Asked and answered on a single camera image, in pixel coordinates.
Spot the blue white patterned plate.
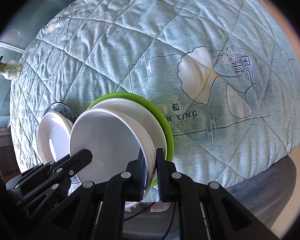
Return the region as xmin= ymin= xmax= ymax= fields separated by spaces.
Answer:
xmin=44 ymin=102 xmax=77 ymax=122

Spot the black cable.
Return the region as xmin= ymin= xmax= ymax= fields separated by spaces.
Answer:
xmin=122 ymin=200 xmax=178 ymax=240

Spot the white oval dish with handles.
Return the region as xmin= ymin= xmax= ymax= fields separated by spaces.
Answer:
xmin=37 ymin=111 xmax=73 ymax=164

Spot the white ceramic bowl front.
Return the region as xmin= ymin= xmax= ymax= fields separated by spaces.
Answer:
xmin=90 ymin=97 xmax=168 ymax=160

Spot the green plastic bowl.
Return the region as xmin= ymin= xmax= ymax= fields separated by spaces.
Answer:
xmin=84 ymin=92 xmax=174 ymax=183

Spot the light blue quilted tablecloth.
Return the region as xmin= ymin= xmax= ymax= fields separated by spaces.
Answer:
xmin=10 ymin=0 xmax=300 ymax=186

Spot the glass flower vase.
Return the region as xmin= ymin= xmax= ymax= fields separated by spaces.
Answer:
xmin=2 ymin=60 xmax=23 ymax=81

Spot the grey floor box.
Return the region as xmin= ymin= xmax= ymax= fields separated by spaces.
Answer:
xmin=122 ymin=202 xmax=180 ymax=239

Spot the white ceramic bowl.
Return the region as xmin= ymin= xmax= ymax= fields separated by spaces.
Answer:
xmin=70 ymin=108 xmax=155 ymax=199
xmin=90 ymin=97 xmax=168 ymax=160

